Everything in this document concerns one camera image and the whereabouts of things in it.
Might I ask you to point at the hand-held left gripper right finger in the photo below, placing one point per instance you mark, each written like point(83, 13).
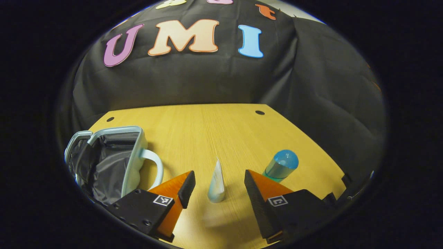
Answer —
point(256, 207)

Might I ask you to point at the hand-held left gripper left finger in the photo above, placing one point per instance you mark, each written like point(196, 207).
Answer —
point(188, 188)

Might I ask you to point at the white blue cosmetic tube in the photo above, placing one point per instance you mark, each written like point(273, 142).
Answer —
point(216, 185)

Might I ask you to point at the clear blue toner bottle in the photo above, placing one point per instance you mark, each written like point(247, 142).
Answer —
point(280, 166)

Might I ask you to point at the pale blue suitcase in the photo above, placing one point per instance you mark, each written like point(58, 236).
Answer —
point(107, 166)

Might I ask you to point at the black backdrop cloth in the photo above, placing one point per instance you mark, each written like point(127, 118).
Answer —
point(190, 79)

